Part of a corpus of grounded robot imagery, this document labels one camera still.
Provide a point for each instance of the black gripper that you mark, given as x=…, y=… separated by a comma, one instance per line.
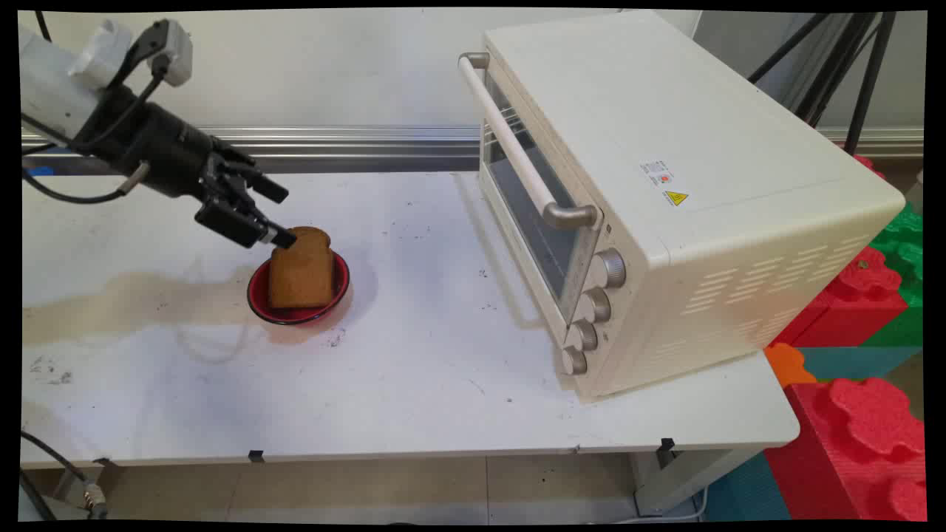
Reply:
x=159, y=151

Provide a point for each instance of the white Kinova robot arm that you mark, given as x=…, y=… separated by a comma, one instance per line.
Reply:
x=52, y=81

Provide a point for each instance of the brown toast slice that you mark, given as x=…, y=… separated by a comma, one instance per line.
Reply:
x=299, y=273

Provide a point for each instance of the red bowl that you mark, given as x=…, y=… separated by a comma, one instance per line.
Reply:
x=295, y=316

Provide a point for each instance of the blue tape piece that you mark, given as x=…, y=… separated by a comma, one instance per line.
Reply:
x=38, y=171

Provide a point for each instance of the silver oven knob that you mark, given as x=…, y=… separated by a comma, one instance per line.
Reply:
x=573, y=360
x=596, y=304
x=583, y=335
x=610, y=267

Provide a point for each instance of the yellow warning sticker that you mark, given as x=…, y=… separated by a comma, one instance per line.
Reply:
x=665, y=182

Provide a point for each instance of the cream toaster oven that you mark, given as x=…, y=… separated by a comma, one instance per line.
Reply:
x=702, y=222

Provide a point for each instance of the white table leg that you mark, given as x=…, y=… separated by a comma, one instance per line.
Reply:
x=680, y=480

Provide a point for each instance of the orange foam block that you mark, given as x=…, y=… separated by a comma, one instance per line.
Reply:
x=789, y=366

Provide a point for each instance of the teal floor mat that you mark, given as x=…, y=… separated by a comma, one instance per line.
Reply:
x=746, y=491

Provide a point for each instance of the black tripod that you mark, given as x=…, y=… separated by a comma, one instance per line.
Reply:
x=835, y=66

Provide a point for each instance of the teal foam block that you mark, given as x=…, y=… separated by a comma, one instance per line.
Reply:
x=857, y=362

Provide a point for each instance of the green foam block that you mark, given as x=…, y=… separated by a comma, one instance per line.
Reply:
x=905, y=244

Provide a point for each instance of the large red foam block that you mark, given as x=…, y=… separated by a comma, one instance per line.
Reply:
x=857, y=458

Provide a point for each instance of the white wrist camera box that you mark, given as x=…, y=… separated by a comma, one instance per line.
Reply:
x=175, y=52

